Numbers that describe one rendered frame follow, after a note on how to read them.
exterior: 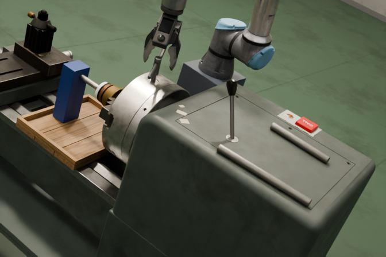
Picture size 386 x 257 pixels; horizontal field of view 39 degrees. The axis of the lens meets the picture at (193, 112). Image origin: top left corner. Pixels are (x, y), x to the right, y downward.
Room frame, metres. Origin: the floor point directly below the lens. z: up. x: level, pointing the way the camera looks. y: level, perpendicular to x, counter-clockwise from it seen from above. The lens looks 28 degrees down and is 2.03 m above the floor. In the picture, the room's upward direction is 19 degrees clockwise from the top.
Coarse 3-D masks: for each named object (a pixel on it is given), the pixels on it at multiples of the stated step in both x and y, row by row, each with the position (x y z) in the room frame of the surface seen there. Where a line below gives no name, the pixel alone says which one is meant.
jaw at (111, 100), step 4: (108, 100) 1.60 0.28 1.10; (112, 100) 1.60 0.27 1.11; (108, 104) 1.57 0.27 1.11; (104, 108) 1.52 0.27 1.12; (108, 108) 1.52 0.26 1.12; (100, 112) 1.52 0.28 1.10; (104, 112) 1.51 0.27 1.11; (100, 116) 1.51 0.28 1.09; (104, 116) 1.51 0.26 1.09; (108, 116) 1.49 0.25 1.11; (112, 116) 1.48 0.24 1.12; (108, 120) 1.48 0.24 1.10; (112, 120) 1.48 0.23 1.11; (108, 124) 1.48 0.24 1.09
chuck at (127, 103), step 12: (132, 84) 1.55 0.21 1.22; (144, 84) 1.55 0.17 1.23; (156, 84) 1.57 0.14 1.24; (168, 84) 1.59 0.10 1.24; (120, 96) 1.51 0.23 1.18; (132, 96) 1.51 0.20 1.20; (144, 96) 1.51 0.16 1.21; (120, 108) 1.48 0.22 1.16; (132, 108) 1.48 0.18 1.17; (120, 120) 1.46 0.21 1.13; (108, 132) 1.47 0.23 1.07; (120, 132) 1.45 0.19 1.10; (108, 144) 1.48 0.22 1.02; (120, 144) 1.45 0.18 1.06; (120, 156) 1.46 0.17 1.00
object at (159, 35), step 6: (162, 18) 1.59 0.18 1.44; (168, 18) 1.59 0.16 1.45; (174, 18) 1.60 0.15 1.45; (162, 24) 1.57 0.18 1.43; (168, 24) 1.58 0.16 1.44; (174, 24) 1.58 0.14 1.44; (156, 30) 1.55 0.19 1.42; (162, 30) 1.56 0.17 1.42; (168, 30) 1.56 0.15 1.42; (156, 36) 1.54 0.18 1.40; (162, 36) 1.54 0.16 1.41; (168, 36) 1.55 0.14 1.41; (156, 42) 1.52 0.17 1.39; (162, 42) 1.52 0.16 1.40; (168, 42) 1.55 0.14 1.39; (162, 48) 1.53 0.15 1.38
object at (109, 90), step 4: (104, 84) 1.67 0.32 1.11; (108, 84) 1.68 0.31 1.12; (112, 84) 1.69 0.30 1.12; (100, 88) 1.66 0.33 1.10; (104, 88) 1.66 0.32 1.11; (108, 88) 1.65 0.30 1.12; (112, 88) 1.66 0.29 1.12; (116, 88) 1.66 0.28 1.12; (120, 88) 1.66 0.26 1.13; (100, 92) 1.65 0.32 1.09; (104, 92) 1.65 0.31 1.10; (108, 92) 1.64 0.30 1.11; (112, 92) 1.64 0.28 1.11; (116, 92) 1.64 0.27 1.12; (120, 92) 1.66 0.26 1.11; (100, 96) 1.64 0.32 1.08; (104, 96) 1.63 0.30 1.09; (108, 96) 1.63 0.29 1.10; (112, 96) 1.63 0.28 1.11; (116, 96) 1.64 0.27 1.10; (100, 100) 1.65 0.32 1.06; (104, 100) 1.63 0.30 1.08; (104, 104) 1.63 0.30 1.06
